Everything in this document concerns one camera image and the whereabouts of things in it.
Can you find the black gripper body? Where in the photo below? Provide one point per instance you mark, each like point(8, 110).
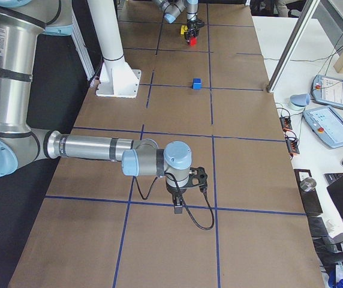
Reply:
point(192, 24)
point(175, 191)

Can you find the yellow block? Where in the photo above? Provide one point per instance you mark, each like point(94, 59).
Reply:
point(183, 29)

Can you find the red block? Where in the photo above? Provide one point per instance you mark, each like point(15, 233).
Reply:
point(192, 41)

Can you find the blue block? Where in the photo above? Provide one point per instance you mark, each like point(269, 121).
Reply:
point(196, 83)

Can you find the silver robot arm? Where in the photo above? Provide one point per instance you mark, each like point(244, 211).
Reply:
point(172, 10)
point(58, 90)

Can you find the lower orange connector block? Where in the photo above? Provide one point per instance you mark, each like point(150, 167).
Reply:
point(292, 145)

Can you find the orange connector block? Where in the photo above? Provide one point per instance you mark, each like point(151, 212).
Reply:
point(286, 123)
point(292, 145)

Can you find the upper orange connector block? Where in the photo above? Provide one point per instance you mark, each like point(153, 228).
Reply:
point(286, 123)

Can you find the metal cup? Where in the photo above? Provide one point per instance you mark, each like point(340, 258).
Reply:
point(307, 184)

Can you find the black tray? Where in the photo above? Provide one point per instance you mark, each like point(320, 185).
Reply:
point(310, 199)

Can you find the far teach pendant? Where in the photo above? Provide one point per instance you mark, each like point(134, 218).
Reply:
point(327, 90)

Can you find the teach pendant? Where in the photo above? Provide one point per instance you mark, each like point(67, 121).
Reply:
point(327, 124)
point(327, 90)

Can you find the black keyboard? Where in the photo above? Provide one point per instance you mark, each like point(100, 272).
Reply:
point(332, 177)

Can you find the near teach pendant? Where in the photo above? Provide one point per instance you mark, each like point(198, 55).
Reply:
point(327, 124)

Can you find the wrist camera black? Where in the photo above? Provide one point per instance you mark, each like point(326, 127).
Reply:
point(198, 177)

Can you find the white pedestal column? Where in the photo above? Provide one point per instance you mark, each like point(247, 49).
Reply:
point(117, 78)

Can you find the aluminium extrusion rail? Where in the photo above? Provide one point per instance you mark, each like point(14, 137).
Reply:
point(81, 49)

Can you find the aluminium frame post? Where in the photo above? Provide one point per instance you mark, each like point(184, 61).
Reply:
point(298, 30)

